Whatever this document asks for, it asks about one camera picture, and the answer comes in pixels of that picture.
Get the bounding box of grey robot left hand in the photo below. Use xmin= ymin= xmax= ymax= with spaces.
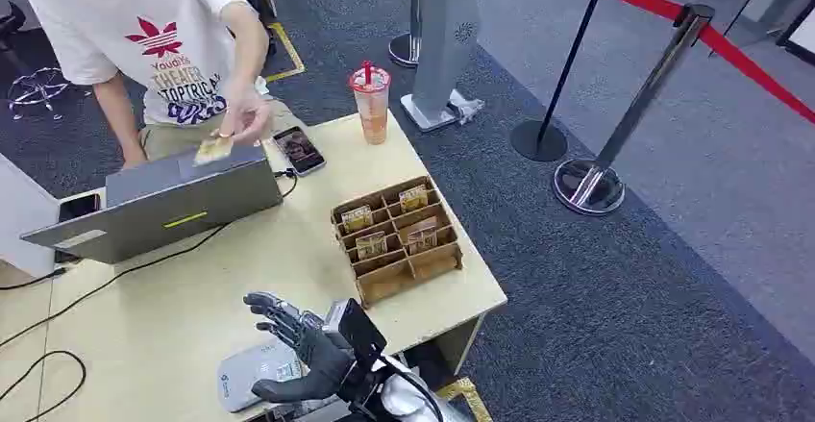
xmin=242 ymin=291 xmax=358 ymax=405

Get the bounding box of person's left hand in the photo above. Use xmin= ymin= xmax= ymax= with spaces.
xmin=218 ymin=81 xmax=274 ymax=148

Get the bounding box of smartphone with lit screen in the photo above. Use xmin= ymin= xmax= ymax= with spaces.
xmin=272 ymin=126 xmax=327 ymax=177

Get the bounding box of grey flat card reader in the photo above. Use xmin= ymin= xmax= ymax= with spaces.
xmin=217 ymin=339 xmax=307 ymax=414

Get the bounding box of wooden card box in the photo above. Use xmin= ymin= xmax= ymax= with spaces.
xmin=330 ymin=175 xmax=464 ymax=310

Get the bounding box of grey laptop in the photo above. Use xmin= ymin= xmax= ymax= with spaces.
xmin=20 ymin=145 xmax=284 ymax=265

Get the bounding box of orange drink cup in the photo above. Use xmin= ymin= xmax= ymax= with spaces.
xmin=348 ymin=65 xmax=393 ymax=146

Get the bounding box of person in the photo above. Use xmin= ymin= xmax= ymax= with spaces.
xmin=20 ymin=0 xmax=307 ymax=169

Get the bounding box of chrome stanchion base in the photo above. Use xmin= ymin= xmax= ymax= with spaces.
xmin=388 ymin=0 xmax=423 ymax=68

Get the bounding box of black smartphone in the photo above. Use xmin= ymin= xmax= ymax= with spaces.
xmin=57 ymin=192 xmax=103 ymax=224

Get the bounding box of chrome chair base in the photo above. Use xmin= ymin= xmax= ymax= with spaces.
xmin=6 ymin=67 xmax=71 ymax=121

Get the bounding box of grey kiosk pillar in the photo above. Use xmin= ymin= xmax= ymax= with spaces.
xmin=401 ymin=0 xmax=485 ymax=133

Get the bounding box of white crumpled cloth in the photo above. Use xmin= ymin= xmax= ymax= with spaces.
xmin=448 ymin=89 xmax=485 ymax=125

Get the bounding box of white cabinet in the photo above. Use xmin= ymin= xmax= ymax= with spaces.
xmin=0 ymin=154 xmax=62 ymax=279

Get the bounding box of red barrier belt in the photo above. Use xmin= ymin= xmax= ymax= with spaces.
xmin=528 ymin=0 xmax=815 ymax=125

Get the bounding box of black framed sign board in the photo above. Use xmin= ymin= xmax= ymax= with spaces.
xmin=775 ymin=0 xmax=815 ymax=67

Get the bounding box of black laptop cable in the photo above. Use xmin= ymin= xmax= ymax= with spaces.
xmin=0 ymin=167 xmax=299 ymax=348

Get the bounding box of black looped cable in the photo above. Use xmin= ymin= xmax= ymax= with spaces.
xmin=0 ymin=350 xmax=87 ymax=422

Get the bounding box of black short cable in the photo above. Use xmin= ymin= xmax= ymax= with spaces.
xmin=0 ymin=267 xmax=68 ymax=291

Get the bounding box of black stanchion post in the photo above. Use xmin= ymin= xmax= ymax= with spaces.
xmin=510 ymin=0 xmax=612 ymax=163

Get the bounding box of chrome stanchion post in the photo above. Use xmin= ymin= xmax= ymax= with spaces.
xmin=552 ymin=3 xmax=716 ymax=216

